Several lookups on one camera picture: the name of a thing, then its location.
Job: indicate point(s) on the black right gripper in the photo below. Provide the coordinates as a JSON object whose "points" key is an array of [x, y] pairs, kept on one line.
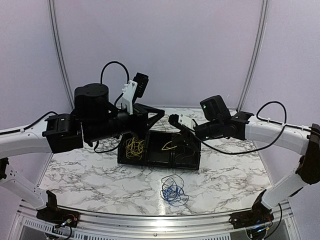
{"points": [[183, 136]]}

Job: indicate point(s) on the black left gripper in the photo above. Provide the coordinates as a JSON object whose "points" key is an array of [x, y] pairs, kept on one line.
{"points": [[143, 123]]}

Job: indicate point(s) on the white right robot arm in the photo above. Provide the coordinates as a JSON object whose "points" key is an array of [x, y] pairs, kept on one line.
{"points": [[302, 140]]}

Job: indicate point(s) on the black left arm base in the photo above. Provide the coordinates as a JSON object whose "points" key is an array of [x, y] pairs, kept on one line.
{"points": [[56, 215]]}

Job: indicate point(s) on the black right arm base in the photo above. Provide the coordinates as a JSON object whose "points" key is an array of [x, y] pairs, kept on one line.
{"points": [[258, 214]]}

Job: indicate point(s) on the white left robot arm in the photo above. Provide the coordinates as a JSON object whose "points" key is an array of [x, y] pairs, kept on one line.
{"points": [[93, 119]]}

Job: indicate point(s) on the black right storage bin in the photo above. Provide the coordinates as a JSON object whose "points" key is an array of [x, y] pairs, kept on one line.
{"points": [[190, 163]]}

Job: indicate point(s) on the black storage bin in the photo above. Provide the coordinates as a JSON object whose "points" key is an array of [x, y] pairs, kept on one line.
{"points": [[190, 163], [131, 151]]}

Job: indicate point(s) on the black left storage bin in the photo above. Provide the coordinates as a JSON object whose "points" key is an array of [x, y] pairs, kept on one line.
{"points": [[131, 151]]}

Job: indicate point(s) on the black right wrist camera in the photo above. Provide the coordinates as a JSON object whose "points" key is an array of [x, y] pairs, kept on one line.
{"points": [[214, 108]]}

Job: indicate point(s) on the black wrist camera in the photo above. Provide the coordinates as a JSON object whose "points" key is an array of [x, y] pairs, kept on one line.
{"points": [[132, 90], [214, 108]]}

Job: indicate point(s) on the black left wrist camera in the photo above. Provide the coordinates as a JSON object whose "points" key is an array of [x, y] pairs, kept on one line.
{"points": [[132, 90]]}

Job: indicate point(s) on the aluminium front table rail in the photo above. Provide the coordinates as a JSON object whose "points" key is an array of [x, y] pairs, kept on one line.
{"points": [[107, 226]]}

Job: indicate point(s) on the aluminium right corner post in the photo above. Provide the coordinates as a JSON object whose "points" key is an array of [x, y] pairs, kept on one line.
{"points": [[262, 22]]}

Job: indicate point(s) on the aluminium corner post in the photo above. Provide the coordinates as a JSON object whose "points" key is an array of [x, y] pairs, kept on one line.
{"points": [[59, 52], [262, 22]]}

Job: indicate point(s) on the aluminium left corner post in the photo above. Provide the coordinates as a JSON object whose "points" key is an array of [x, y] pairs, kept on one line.
{"points": [[59, 52]]}

